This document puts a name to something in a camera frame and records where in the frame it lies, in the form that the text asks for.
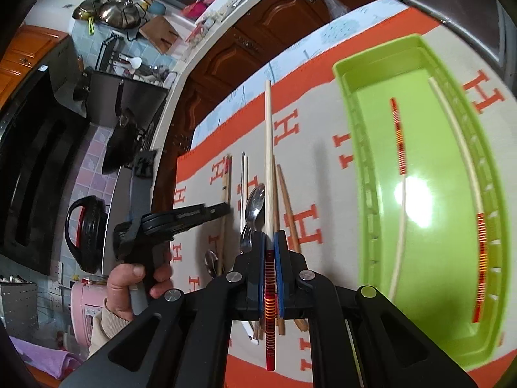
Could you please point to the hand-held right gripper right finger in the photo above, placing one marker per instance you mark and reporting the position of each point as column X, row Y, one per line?
column 279, row 266

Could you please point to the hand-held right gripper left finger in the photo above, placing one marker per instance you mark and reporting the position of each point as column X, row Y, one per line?
column 261, row 258

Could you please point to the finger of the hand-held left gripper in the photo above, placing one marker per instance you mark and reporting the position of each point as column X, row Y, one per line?
column 202, row 214

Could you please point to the metal chopstick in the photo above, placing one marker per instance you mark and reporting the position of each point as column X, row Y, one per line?
column 246, row 178
column 243, row 186

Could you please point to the large metal spoon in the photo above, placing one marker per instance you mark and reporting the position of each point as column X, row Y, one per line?
column 255, row 206

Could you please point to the white ceramic spoon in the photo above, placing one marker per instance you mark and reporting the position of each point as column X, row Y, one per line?
column 252, row 337

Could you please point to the cream red striped chopstick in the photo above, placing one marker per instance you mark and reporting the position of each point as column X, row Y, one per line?
column 400, row 145
column 268, row 149
column 483, row 258

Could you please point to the green plastic tray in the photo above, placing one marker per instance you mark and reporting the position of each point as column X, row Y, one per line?
column 436, row 169

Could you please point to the person's left forearm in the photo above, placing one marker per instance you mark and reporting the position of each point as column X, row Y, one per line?
column 103, row 327

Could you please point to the person's left hand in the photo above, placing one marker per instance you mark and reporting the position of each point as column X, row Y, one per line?
column 121, row 287

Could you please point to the stainless steel sheet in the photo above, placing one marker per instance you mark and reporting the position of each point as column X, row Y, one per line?
column 121, row 202

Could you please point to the black gas stove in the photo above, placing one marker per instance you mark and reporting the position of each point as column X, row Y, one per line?
column 144, row 163

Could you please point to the black wok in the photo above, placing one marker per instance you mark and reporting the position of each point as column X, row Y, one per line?
column 119, row 149

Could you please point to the pink rice cooker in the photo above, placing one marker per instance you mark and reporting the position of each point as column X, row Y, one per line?
column 87, row 307

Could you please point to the orange beige printed blanket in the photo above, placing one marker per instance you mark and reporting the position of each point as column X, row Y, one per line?
column 315, row 161

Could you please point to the dark stove splash panel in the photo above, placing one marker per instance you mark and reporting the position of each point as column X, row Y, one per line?
column 137, row 97

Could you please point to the black range hood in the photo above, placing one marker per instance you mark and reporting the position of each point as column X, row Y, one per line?
column 36, row 169

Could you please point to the white kitchen countertop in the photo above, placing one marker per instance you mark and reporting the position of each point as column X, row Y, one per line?
column 182, row 74

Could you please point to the small dark saucepan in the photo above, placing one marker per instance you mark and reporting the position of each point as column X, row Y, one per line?
column 83, row 89

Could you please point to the white ladle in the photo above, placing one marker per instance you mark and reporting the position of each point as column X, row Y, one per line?
column 133, row 63

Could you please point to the perforated steel rack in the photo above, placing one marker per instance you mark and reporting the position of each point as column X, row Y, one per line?
column 18, row 307

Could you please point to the purple cloth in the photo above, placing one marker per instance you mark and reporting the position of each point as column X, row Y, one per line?
column 44, row 357

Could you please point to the brown wooden base cabinets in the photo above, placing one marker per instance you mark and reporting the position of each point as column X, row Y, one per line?
column 250, row 40

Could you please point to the wooden cutting board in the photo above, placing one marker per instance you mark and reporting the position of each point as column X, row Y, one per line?
column 157, row 32

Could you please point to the pink bowl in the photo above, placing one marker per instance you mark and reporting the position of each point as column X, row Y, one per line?
column 196, row 8

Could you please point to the blue cup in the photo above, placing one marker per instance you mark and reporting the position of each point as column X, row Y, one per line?
column 156, row 8

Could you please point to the large hanging steel pot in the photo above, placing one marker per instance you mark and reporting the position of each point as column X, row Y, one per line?
column 119, row 14

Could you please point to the light blue printed tablecloth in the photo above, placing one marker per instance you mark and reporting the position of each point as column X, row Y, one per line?
column 343, row 28

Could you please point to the small clear plastic bag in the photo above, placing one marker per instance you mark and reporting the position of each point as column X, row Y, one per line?
column 335, row 6

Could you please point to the grey open cabinet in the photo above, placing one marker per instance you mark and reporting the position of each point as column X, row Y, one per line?
column 444, row 4

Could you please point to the black wall rack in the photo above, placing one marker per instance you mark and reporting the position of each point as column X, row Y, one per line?
column 109, row 48

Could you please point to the orange wooden wall cabinet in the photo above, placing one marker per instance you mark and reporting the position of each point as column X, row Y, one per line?
column 28, row 52

